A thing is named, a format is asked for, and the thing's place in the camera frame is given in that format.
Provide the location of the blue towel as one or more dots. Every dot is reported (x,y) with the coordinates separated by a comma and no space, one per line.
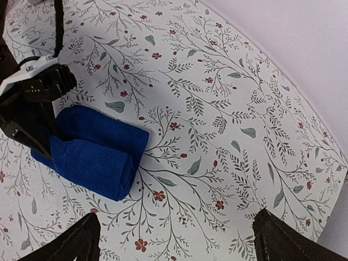
(95,151)

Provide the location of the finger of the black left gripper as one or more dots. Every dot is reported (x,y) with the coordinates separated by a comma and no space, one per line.
(45,120)
(22,127)

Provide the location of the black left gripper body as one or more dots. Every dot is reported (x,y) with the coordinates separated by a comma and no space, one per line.
(23,95)

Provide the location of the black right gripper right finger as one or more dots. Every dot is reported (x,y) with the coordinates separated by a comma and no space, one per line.
(275,240)

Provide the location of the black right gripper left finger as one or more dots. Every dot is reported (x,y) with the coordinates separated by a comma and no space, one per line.
(79,242)

